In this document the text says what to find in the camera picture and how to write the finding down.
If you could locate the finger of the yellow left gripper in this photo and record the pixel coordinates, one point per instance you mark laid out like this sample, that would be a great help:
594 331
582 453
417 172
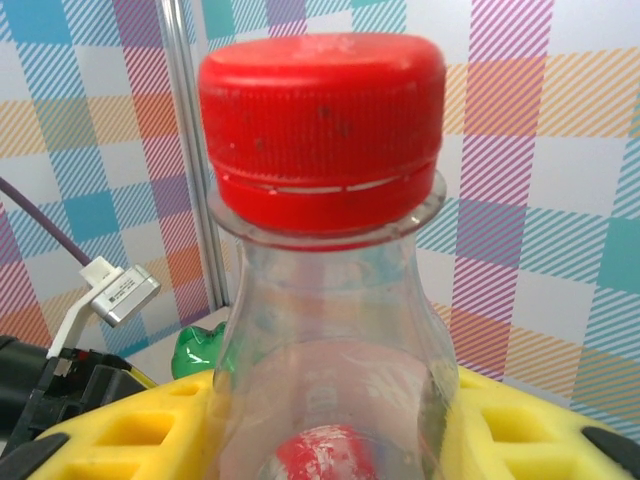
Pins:
142 377

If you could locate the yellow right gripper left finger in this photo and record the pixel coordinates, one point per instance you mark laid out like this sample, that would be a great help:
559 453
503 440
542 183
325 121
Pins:
150 400

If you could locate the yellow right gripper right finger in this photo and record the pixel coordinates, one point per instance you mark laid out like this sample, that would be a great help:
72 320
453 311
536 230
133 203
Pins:
470 390

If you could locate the green plastic bottle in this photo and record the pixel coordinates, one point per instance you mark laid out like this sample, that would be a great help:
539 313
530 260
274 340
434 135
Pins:
197 352

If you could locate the clear bottle red label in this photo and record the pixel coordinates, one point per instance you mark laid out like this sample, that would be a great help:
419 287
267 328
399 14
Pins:
325 150

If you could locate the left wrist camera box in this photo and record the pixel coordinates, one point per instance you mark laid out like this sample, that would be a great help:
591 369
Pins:
130 295

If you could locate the aluminium frame post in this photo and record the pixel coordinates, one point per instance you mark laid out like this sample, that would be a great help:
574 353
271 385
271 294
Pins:
195 150

